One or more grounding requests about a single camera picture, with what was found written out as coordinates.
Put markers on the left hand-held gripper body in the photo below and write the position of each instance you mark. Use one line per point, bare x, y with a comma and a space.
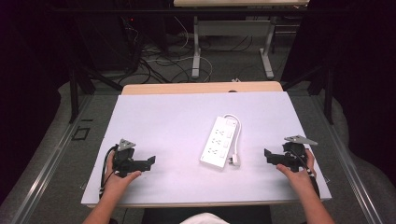
124, 158

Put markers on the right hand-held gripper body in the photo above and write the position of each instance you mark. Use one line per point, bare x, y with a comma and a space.
294, 155

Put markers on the person's right hand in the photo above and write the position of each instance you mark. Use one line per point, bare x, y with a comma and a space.
295, 179

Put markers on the person's left hand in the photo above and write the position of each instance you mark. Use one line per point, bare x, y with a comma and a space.
116, 183

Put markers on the white power plug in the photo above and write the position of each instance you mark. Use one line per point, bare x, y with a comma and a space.
235, 160

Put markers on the white table board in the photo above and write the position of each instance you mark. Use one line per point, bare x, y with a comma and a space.
174, 124

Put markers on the white power strip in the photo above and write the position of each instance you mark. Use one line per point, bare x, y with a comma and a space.
218, 143

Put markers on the person's dark lap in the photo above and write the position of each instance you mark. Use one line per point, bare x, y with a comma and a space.
249, 214

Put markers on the black metal stand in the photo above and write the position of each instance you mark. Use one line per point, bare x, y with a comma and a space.
327, 93
74, 93

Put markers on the person's white shirt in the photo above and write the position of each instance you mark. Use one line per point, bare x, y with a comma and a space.
204, 218

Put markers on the wooden table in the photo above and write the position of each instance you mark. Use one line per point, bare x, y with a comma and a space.
186, 88

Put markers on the white desk with metal legs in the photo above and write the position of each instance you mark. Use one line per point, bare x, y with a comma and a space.
230, 28

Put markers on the black floor hatch frame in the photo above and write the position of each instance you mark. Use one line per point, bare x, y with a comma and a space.
80, 133

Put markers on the aluminium floor rail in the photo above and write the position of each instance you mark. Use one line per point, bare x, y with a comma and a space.
348, 161
46, 161

